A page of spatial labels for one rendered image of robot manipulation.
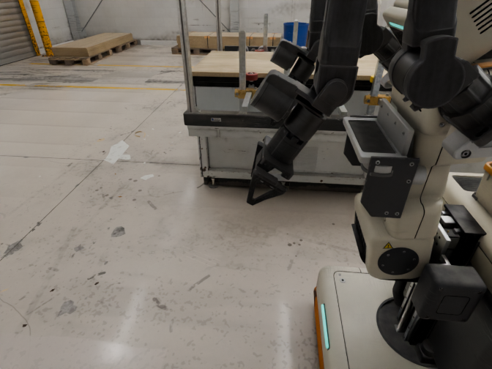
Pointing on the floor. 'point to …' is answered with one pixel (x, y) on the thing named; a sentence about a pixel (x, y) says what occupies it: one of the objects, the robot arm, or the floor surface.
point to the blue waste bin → (297, 32)
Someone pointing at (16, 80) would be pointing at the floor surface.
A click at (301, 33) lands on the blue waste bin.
